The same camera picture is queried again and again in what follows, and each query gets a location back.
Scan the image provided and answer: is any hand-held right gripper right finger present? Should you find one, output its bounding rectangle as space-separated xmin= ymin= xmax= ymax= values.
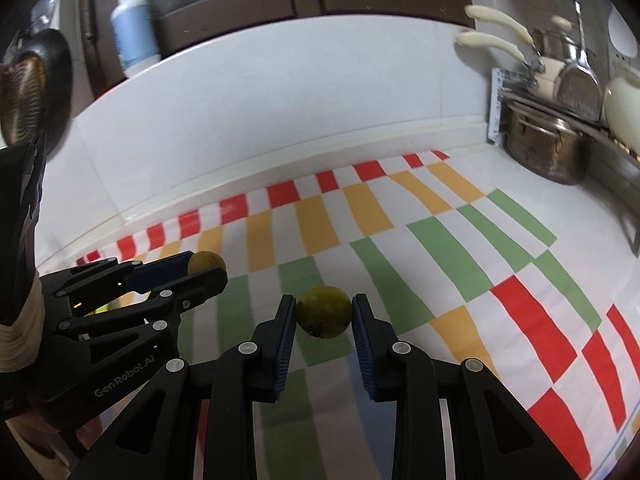
xmin=351 ymin=292 xmax=553 ymax=480

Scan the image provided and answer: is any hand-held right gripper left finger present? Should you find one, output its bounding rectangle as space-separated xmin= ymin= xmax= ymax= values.
xmin=65 ymin=294 xmax=298 ymax=480

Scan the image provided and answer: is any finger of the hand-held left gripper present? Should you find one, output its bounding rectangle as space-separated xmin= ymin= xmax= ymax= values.
xmin=57 ymin=266 xmax=229 ymax=342
xmin=42 ymin=252 xmax=194 ymax=317

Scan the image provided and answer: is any yellow-brown round fruit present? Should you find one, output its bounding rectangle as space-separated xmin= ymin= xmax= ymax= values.
xmin=189 ymin=251 xmax=227 ymax=276

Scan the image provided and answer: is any green round fruit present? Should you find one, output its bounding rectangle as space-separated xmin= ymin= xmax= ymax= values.
xmin=296 ymin=286 xmax=352 ymax=338

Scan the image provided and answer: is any colourful checked tablecloth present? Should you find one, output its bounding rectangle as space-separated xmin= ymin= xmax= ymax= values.
xmin=75 ymin=149 xmax=631 ymax=480

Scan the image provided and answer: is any golden mesh strainer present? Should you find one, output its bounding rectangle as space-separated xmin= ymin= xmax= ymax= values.
xmin=0 ymin=55 xmax=48 ymax=146

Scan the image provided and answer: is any black hanging pan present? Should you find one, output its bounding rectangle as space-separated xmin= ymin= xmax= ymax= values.
xmin=0 ymin=29 xmax=75 ymax=153

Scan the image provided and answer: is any blue and white bottle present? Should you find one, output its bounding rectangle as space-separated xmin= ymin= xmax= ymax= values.
xmin=110 ymin=0 xmax=162 ymax=78

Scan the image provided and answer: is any stainless steel pot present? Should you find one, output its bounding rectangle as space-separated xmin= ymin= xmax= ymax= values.
xmin=505 ymin=105 xmax=593 ymax=186

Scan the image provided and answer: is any metal dish rack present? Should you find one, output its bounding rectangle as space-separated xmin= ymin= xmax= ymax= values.
xmin=487 ymin=67 xmax=640 ymax=166

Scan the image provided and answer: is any cream saucepan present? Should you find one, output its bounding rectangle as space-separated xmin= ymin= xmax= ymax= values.
xmin=525 ymin=55 xmax=566 ymax=101

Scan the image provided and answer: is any metal spatula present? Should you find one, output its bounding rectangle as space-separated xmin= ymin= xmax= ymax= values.
xmin=556 ymin=0 xmax=601 ymax=118

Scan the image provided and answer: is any white round pot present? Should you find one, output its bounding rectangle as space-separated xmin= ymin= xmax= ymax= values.
xmin=603 ymin=72 xmax=640 ymax=143

